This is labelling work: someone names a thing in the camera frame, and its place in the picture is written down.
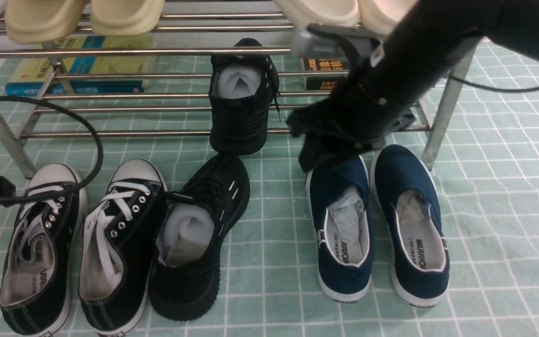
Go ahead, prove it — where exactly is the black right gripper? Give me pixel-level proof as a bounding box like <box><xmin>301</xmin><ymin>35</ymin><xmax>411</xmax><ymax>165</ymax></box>
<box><xmin>286</xmin><ymin>81</ymin><xmax>415</xmax><ymax>172</ymax></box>

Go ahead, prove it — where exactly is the navy slip-on shoe right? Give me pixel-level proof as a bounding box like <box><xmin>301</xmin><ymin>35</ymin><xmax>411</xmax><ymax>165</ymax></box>
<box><xmin>370</xmin><ymin>144</ymin><xmax>451</xmax><ymax>308</ymax></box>

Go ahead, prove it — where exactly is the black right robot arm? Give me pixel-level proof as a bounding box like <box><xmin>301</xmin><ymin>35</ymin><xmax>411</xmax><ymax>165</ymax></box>
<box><xmin>286</xmin><ymin>0</ymin><xmax>539</xmax><ymax>171</ymax></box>

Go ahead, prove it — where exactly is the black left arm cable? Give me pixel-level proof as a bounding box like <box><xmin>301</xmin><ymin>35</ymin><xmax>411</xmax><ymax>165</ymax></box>
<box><xmin>0</xmin><ymin>96</ymin><xmax>104</xmax><ymax>203</ymax></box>

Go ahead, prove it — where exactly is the black canvas sneaker left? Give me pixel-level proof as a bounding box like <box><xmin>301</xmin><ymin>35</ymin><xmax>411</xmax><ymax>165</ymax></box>
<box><xmin>0</xmin><ymin>189</ymin><xmax>87</xmax><ymax>337</ymax></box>

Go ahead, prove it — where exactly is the black canvas sneaker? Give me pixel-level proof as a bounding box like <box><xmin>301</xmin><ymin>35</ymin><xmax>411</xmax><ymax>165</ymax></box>
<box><xmin>0</xmin><ymin>189</ymin><xmax>87</xmax><ymax>337</ymax></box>
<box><xmin>79</xmin><ymin>159</ymin><xmax>167</xmax><ymax>337</ymax></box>

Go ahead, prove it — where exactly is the beige slipper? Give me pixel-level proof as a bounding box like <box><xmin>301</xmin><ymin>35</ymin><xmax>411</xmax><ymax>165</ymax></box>
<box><xmin>4</xmin><ymin>0</ymin><xmax>88</xmax><ymax>45</ymax></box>
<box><xmin>90</xmin><ymin>0</ymin><xmax>165</xmax><ymax>37</ymax></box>

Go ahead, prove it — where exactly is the navy slip-on shoe left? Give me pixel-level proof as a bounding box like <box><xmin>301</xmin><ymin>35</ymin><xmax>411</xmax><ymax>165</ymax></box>
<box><xmin>306</xmin><ymin>156</ymin><xmax>375</xmax><ymax>303</ymax></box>

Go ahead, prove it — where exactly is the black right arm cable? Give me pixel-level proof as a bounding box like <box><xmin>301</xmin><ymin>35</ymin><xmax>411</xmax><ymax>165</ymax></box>
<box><xmin>447</xmin><ymin>73</ymin><xmax>539</xmax><ymax>93</ymax></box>

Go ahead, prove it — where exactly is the silver metal shoe rack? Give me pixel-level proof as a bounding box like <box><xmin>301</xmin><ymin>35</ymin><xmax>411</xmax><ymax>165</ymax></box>
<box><xmin>0</xmin><ymin>12</ymin><xmax>463</xmax><ymax>179</ymax></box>

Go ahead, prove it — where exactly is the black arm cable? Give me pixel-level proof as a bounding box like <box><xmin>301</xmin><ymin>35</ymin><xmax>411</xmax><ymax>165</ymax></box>
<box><xmin>0</xmin><ymin>96</ymin><xmax>104</xmax><ymax>203</ymax></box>
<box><xmin>447</xmin><ymin>73</ymin><xmax>539</xmax><ymax>93</ymax></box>

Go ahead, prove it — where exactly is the navy slip-on shoe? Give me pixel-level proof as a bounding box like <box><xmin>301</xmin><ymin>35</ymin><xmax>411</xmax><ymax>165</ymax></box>
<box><xmin>370</xmin><ymin>144</ymin><xmax>451</xmax><ymax>308</ymax></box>
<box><xmin>306</xmin><ymin>156</ymin><xmax>375</xmax><ymax>303</ymax></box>

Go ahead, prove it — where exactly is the black orange book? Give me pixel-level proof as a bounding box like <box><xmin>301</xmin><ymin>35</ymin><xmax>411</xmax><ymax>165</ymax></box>
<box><xmin>300</xmin><ymin>59</ymin><xmax>350</xmax><ymax>90</ymax></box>

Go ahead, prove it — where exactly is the cream slipper far right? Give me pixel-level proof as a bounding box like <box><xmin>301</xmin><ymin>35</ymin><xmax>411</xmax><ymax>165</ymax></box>
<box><xmin>357</xmin><ymin>0</ymin><xmax>417</xmax><ymax>36</ymax></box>

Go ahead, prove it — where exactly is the cream slipper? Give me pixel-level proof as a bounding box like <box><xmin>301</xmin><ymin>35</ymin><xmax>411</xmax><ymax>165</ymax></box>
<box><xmin>273</xmin><ymin>0</ymin><xmax>361</xmax><ymax>27</ymax></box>
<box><xmin>357</xmin><ymin>0</ymin><xmax>417</xmax><ymax>36</ymax></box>

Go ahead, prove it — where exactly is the black canvas sneaker right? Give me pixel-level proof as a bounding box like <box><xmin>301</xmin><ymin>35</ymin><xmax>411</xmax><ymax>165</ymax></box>
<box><xmin>79</xmin><ymin>159</ymin><xmax>167</xmax><ymax>337</ymax></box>

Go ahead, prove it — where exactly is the beige slipper far left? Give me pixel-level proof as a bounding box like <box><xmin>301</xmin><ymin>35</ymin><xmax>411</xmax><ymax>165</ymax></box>
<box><xmin>4</xmin><ymin>0</ymin><xmax>88</xmax><ymax>45</ymax></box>

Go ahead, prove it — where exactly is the black knit sneaker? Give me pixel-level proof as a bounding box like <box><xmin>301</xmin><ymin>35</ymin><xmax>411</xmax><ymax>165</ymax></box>
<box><xmin>148</xmin><ymin>154</ymin><xmax>250</xmax><ymax>322</ymax></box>
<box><xmin>208</xmin><ymin>55</ymin><xmax>280</xmax><ymax>156</ymax></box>

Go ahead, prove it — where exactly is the green checkered cloth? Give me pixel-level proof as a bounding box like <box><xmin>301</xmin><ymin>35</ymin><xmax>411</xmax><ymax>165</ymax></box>
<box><xmin>0</xmin><ymin>42</ymin><xmax>539</xmax><ymax>337</ymax></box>

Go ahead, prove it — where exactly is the yellow blue book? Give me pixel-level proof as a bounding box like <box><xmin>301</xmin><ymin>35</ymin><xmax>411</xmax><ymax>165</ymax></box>
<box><xmin>5</xmin><ymin>35</ymin><xmax>157</xmax><ymax>96</ymax></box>

